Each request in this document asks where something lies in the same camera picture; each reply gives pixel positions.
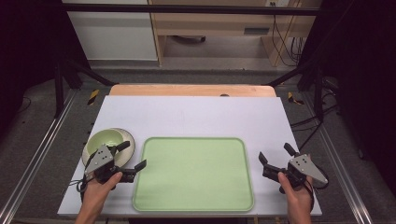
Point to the aluminium floor rail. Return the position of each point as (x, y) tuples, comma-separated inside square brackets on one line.
[(342, 174), (37, 152)]

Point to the green tray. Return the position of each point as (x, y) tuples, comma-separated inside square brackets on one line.
[(193, 174)]

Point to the yellow black tape marker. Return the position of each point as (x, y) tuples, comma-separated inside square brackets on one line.
[(93, 97), (292, 98)]

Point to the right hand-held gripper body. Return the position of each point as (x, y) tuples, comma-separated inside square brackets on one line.
[(303, 168)]

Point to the light green bowl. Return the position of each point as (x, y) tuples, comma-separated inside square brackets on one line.
[(127, 149)]

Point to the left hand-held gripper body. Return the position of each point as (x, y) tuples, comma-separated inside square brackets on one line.
[(100, 160)]

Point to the white cabinet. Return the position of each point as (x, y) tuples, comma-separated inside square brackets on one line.
[(112, 34)]

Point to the person's left hand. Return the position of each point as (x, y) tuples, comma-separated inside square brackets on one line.
[(98, 193)]

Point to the wooden table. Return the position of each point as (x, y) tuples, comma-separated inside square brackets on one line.
[(193, 90)]

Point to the black metal stand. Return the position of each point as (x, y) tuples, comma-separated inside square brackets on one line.
[(317, 93), (59, 90)]

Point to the person's right hand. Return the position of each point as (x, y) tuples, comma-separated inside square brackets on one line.
[(297, 194)]

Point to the wooden desk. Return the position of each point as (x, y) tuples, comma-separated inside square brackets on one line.
[(214, 26)]

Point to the black curtain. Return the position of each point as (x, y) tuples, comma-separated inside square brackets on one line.
[(364, 77), (28, 46)]

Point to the white wall socket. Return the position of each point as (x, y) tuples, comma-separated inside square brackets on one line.
[(277, 3)]

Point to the black horizontal frame bar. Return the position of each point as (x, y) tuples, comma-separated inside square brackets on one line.
[(186, 9)]

